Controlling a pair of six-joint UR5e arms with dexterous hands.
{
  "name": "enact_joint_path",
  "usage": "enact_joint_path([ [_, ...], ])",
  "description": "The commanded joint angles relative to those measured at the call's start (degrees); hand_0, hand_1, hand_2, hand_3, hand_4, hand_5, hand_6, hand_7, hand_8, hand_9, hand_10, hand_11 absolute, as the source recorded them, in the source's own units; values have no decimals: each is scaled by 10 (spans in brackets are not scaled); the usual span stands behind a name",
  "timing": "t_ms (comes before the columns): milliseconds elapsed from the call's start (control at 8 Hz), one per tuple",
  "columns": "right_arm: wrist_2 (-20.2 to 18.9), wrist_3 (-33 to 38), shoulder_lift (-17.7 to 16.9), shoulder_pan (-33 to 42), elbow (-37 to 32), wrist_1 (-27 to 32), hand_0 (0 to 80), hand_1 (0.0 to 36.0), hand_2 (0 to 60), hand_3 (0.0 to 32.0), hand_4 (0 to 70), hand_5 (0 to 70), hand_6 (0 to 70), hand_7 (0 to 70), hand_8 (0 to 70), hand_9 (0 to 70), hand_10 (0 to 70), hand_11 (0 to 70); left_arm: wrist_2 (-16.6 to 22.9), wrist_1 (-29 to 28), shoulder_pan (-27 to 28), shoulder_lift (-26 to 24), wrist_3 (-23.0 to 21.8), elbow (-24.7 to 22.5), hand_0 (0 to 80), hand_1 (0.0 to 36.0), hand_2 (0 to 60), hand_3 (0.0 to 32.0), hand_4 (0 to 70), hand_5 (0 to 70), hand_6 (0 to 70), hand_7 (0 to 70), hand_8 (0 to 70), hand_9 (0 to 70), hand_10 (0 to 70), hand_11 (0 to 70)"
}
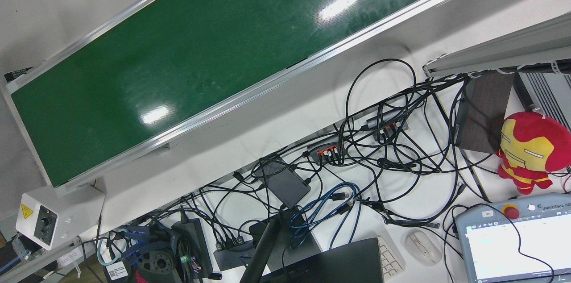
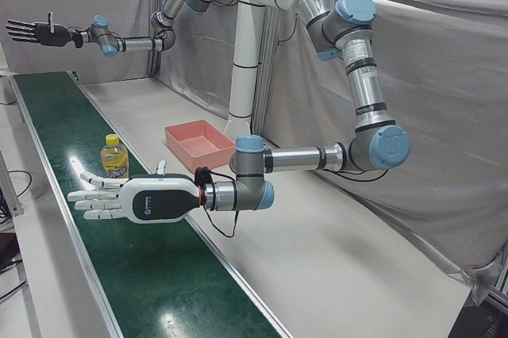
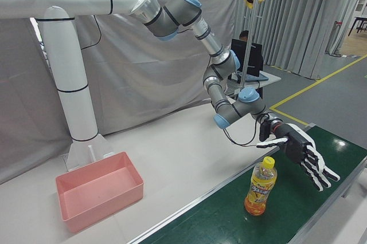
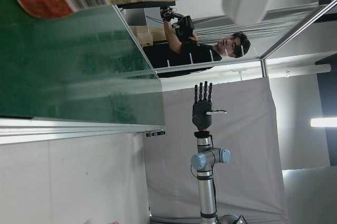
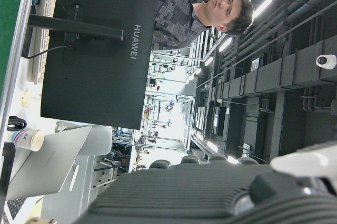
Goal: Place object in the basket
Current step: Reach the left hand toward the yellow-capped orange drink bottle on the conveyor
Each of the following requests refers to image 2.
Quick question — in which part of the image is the grey curtain cloth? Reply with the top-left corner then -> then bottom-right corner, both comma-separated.
0,0 -> 508,307

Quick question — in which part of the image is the aluminium frame column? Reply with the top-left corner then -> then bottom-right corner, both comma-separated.
251,3 -> 279,141

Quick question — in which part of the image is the pink plastic basket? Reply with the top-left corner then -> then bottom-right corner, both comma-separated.
164,119 -> 237,175

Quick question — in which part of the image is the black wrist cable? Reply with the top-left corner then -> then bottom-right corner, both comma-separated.
203,169 -> 241,240

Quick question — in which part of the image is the aluminium frame leg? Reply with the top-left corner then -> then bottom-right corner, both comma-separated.
0,150 -> 24,219

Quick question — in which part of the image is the green conveyor belt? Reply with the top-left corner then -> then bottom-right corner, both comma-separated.
10,71 -> 295,338

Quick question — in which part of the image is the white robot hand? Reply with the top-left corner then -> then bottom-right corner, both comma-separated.
67,159 -> 206,225

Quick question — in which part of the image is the black floor cable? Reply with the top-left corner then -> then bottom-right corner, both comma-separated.
0,170 -> 33,201

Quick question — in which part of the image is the white robot torso column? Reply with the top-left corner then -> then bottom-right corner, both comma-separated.
194,0 -> 335,133

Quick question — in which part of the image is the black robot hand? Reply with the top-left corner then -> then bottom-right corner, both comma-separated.
6,12 -> 75,48

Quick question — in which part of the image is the yellow juice bottle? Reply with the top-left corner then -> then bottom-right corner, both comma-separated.
100,134 -> 130,179

